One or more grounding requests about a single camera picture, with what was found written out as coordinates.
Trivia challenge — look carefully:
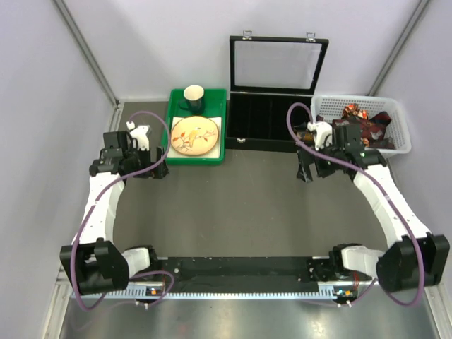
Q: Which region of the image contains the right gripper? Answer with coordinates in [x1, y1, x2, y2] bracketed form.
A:
[297, 137, 345, 183]

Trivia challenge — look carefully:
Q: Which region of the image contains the dark red patterned tie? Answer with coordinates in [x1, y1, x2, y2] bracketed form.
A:
[331, 111, 396, 150]

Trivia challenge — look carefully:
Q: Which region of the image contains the brown tie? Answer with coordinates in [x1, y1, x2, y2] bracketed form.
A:
[293, 123, 314, 144]

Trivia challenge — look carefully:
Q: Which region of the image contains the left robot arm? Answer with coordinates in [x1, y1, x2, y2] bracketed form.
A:
[59, 125, 169, 295]

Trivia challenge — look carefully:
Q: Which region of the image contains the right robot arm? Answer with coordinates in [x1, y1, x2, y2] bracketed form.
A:
[297, 121, 450, 292]

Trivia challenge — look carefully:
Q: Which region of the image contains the floral colourful tie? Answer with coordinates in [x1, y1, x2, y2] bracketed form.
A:
[342, 103, 369, 120]

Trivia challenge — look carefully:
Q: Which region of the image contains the white plastic basket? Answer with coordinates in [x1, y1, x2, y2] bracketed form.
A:
[311, 95, 412, 159]

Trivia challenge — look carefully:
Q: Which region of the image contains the bird pattern plate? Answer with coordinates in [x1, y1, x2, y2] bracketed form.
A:
[170, 115, 220, 156]

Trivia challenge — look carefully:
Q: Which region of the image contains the dark green mug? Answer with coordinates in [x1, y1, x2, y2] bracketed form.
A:
[178, 85, 205, 115]

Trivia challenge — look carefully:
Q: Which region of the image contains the black glass-lid display box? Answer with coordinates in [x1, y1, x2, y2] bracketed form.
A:
[225, 31, 330, 153]

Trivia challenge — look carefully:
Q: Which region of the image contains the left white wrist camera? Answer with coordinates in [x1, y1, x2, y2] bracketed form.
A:
[126, 121, 152, 151]

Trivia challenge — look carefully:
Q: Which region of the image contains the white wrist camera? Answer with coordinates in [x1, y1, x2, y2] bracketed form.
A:
[307, 121, 333, 150]
[126, 121, 152, 151]

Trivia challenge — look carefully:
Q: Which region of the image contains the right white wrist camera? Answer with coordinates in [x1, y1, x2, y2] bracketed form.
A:
[307, 121, 333, 150]

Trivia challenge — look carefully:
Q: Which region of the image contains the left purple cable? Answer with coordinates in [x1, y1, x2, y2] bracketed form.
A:
[70, 111, 174, 311]

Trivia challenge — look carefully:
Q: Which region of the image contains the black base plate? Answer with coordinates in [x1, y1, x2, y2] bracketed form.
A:
[147, 256, 370, 283]

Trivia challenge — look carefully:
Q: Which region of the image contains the slotted cable duct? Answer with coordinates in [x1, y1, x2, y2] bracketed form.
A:
[70, 281, 356, 301]

